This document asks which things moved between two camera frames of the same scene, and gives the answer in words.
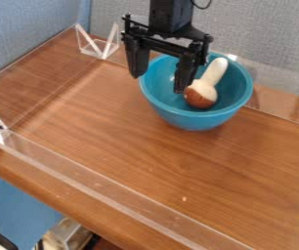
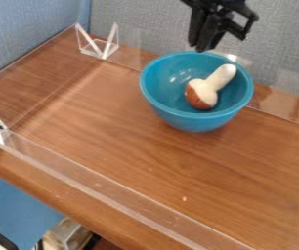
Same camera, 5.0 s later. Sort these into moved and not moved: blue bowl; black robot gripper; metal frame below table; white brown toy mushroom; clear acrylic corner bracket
Moved: black robot gripper; white brown toy mushroom
Not moved: blue bowl; clear acrylic corner bracket; metal frame below table
